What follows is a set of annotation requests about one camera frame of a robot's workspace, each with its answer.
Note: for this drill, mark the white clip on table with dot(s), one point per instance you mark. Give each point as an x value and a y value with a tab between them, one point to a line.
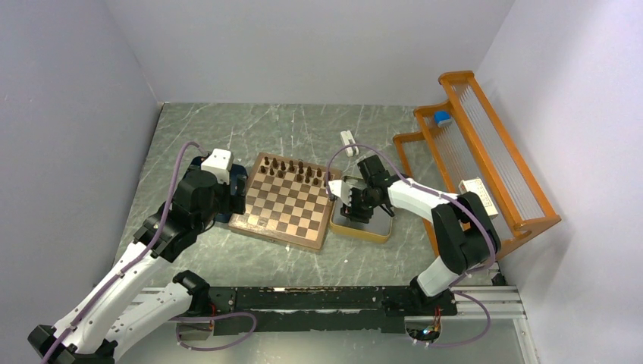
349	143

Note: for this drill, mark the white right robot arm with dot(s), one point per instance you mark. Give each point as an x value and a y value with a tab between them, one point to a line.
464	233

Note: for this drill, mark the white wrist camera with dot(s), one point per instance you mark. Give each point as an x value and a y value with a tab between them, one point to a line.
341	190
219	163

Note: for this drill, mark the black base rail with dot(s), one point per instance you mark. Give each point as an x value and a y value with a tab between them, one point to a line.
345	308

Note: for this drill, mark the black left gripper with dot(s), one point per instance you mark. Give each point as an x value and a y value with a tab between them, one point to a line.
226	205

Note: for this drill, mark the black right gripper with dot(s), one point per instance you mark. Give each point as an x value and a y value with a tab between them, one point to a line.
353	212

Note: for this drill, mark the white small box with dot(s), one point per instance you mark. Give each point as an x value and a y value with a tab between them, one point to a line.
477	186

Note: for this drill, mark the orange wooden rack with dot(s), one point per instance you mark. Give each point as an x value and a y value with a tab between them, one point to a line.
477	144

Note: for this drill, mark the blue tray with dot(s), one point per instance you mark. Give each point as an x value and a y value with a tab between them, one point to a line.
236	173

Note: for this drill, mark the wooden chess board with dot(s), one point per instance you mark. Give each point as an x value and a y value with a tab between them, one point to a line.
283	210

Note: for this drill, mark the yellow metal tin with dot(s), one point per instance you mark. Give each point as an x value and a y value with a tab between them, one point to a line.
377	230

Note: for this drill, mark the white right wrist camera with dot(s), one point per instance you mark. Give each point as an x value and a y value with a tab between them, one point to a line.
341	190

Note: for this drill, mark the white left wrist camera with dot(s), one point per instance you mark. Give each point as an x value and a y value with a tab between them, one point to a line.
219	163

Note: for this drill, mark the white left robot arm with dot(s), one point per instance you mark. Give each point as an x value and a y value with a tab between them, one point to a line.
104	326

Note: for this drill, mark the blue round object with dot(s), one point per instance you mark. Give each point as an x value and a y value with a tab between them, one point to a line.
442	118

